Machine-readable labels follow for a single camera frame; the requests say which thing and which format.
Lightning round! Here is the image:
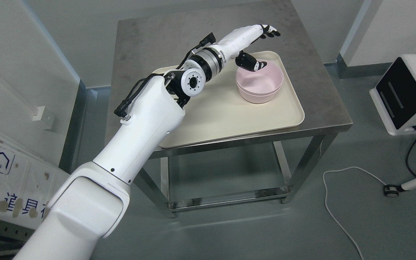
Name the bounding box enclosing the pink bowl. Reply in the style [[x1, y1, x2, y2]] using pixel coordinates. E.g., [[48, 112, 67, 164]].
[[237, 87, 281, 104], [235, 59, 284, 96]]

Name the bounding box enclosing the black power cable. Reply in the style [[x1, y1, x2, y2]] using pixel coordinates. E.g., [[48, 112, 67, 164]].
[[406, 126, 416, 178]]

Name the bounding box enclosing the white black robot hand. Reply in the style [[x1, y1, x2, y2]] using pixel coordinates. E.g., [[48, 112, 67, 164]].
[[211, 24, 281, 72]]

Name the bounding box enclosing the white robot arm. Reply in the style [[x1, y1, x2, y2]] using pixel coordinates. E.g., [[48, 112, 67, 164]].
[[15, 35, 238, 260]]

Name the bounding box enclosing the white printed panel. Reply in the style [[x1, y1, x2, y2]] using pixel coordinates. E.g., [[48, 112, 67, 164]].
[[0, 133, 69, 229]]

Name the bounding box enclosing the white floor cable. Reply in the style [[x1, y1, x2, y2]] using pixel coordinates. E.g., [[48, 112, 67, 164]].
[[323, 155, 416, 260]]

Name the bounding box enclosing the beige plastic tray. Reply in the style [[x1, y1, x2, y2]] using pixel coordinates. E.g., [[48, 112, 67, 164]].
[[159, 51, 305, 149]]

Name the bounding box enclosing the white stand leg with caster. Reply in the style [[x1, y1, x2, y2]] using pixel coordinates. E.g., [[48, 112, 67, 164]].
[[383, 178, 416, 198]]

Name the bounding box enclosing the white black appliance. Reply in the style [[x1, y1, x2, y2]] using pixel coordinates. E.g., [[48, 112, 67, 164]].
[[369, 54, 416, 135]]

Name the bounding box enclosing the stainless steel table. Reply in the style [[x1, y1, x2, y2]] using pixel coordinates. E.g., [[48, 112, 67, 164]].
[[105, 0, 353, 217]]

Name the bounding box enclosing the white wall outlet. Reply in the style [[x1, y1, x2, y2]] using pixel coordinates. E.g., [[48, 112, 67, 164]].
[[32, 106, 56, 130]]

